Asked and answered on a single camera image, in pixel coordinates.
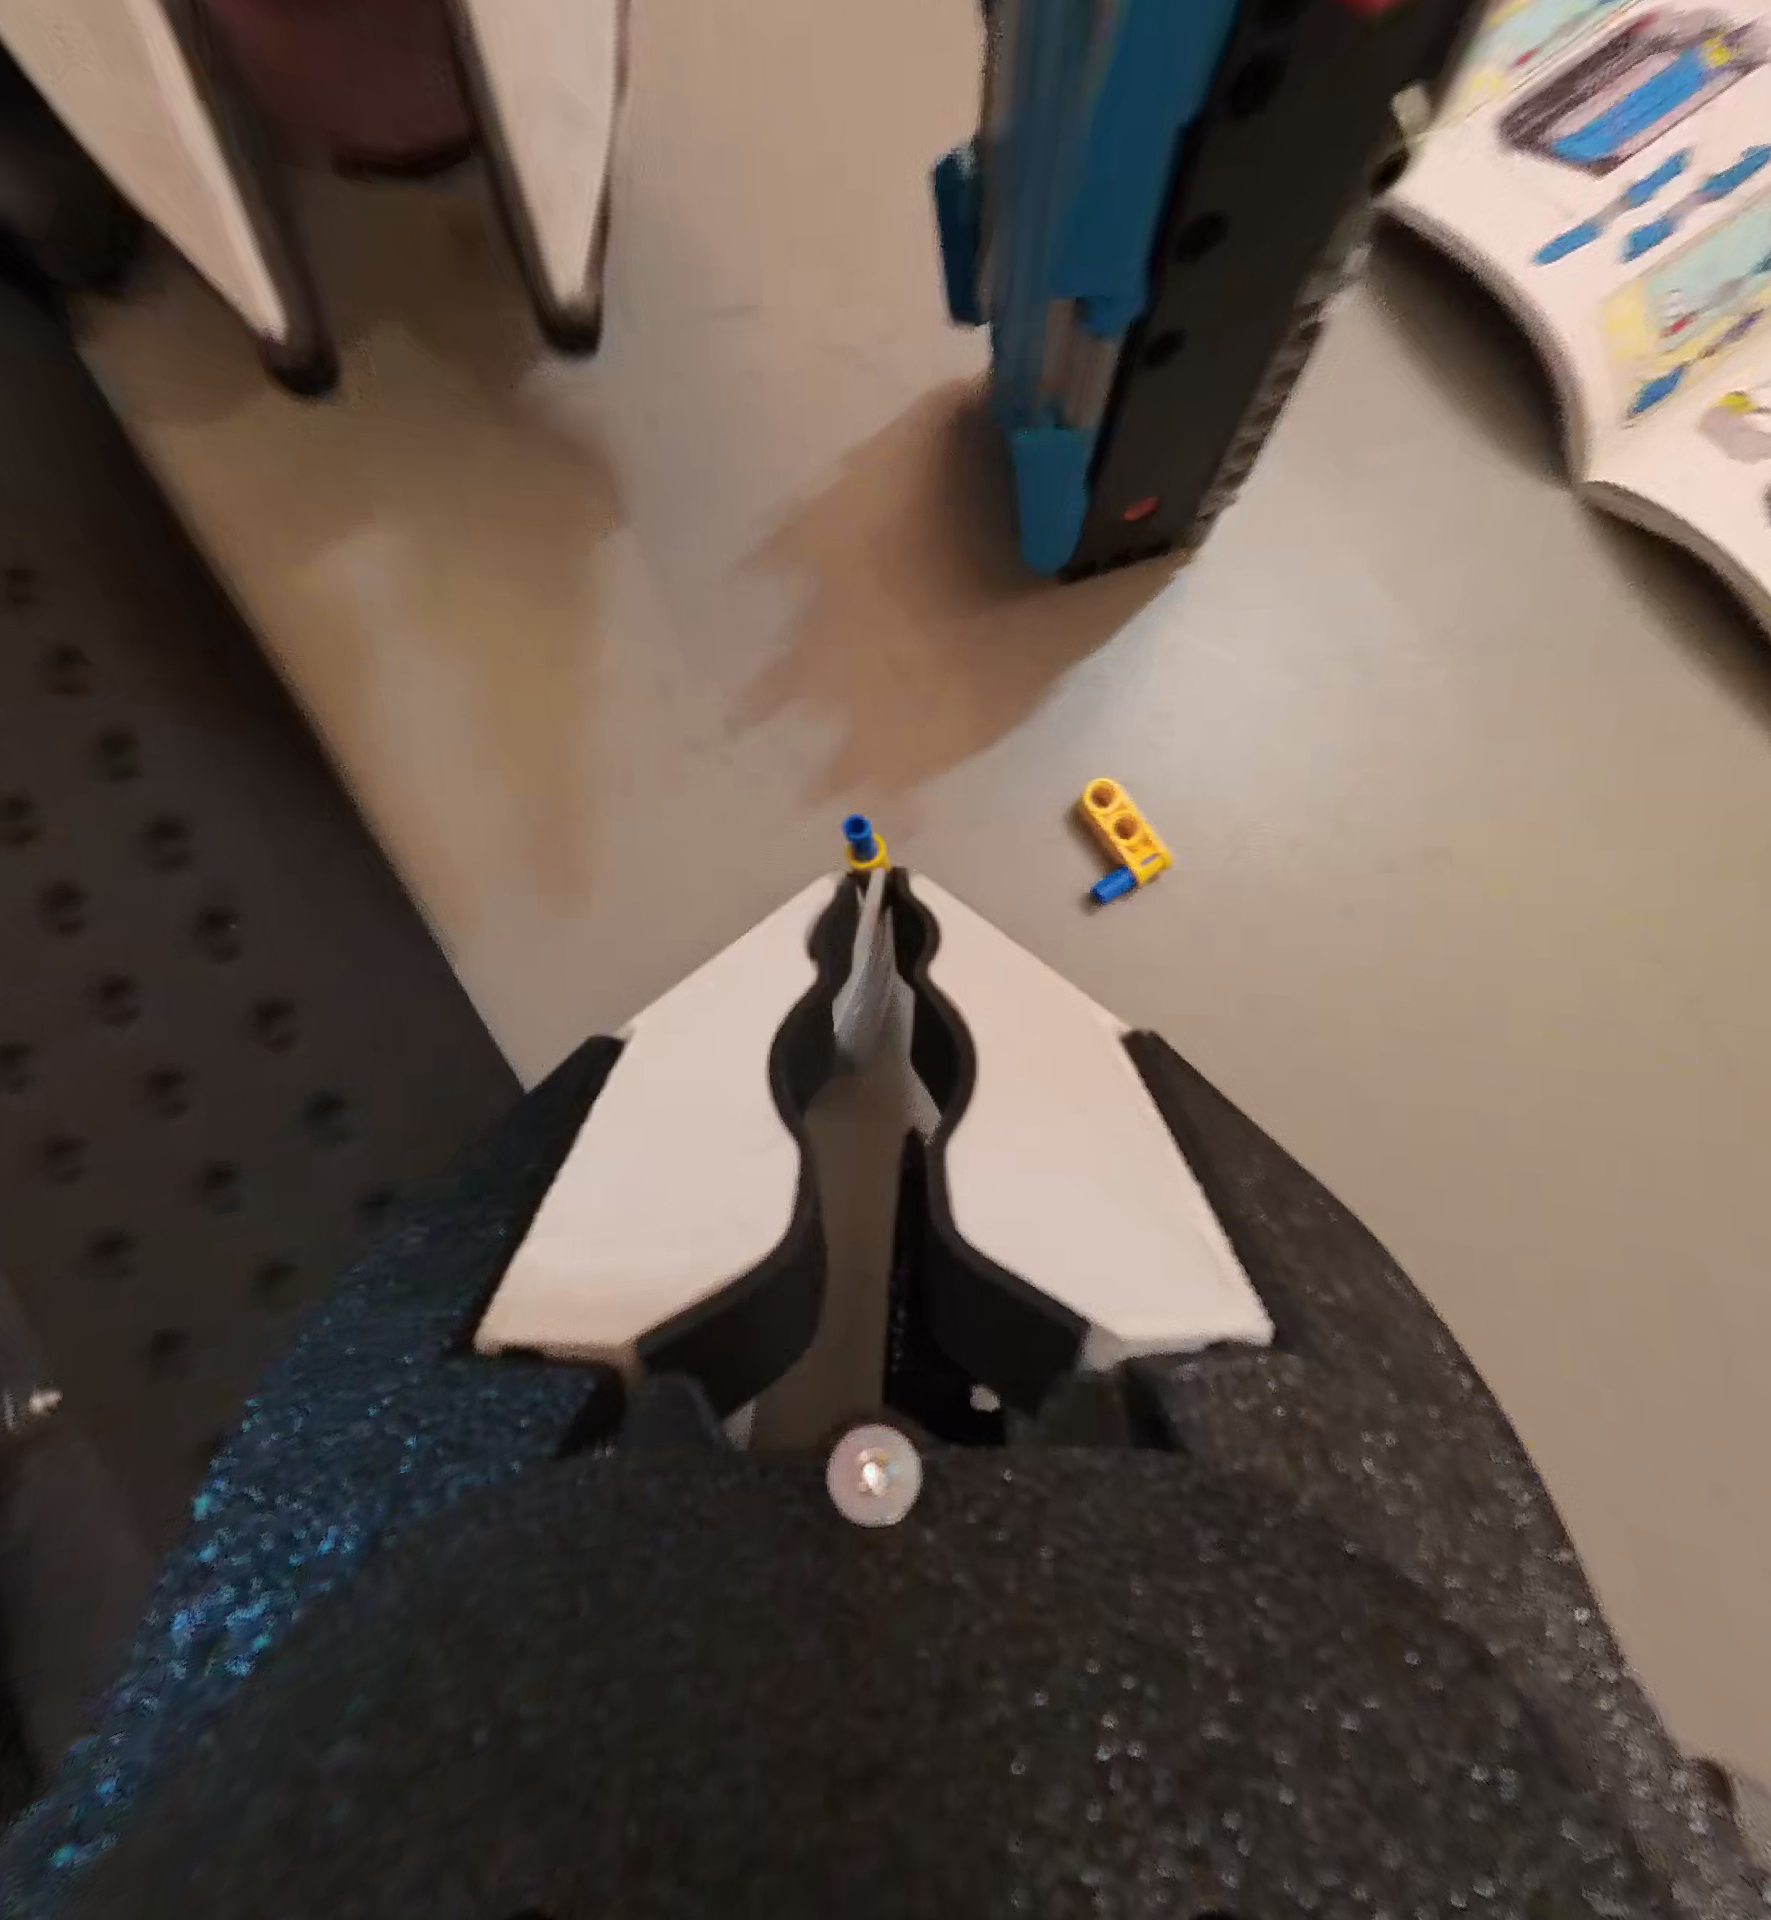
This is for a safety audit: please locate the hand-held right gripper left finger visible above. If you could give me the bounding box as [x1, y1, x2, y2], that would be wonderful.
[473, 869, 870, 1418]

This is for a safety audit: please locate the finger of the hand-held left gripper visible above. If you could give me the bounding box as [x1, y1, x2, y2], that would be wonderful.
[442, 0, 635, 357]
[0, 0, 342, 397]

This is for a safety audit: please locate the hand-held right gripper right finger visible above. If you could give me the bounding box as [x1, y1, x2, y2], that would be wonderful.
[898, 869, 1278, 1376]

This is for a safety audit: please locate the grey curved panel piece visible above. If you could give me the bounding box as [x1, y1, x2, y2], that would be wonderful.
[829, 867, 946, 1129]

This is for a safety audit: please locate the yellow small connector piece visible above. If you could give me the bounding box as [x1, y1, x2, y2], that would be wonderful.
[1078, 776, 1175, 884]

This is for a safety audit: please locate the grey desk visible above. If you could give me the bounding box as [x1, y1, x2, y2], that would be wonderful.
[67, 0, 1771, 1847]

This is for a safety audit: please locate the blue and black brick model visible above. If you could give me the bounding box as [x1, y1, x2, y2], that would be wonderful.
[933, 0, 1470, 582]

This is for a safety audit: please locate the person's grey sweater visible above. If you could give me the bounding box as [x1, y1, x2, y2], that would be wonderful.
[0, 1168, 151, 1920]

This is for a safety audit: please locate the building instruction booklet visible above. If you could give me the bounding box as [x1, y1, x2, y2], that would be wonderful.
[1370, 0, 1771, 755]

